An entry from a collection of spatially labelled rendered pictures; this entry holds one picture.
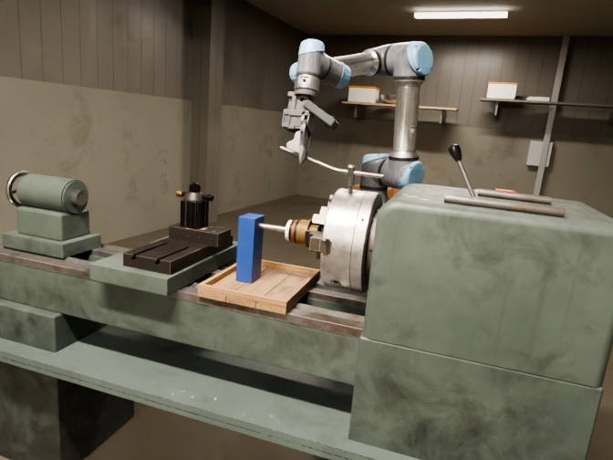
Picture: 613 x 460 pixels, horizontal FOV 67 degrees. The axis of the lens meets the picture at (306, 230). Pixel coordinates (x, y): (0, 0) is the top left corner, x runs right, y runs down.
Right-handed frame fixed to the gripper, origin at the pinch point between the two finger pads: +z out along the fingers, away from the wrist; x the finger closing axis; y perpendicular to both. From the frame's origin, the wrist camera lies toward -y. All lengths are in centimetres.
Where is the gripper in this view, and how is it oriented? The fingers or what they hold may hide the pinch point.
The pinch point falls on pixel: (304, 159)
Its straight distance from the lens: 140.0
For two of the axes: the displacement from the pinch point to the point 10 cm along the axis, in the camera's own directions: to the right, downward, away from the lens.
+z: -1.3, 9.9, 0.0
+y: -9.5, -1.3, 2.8
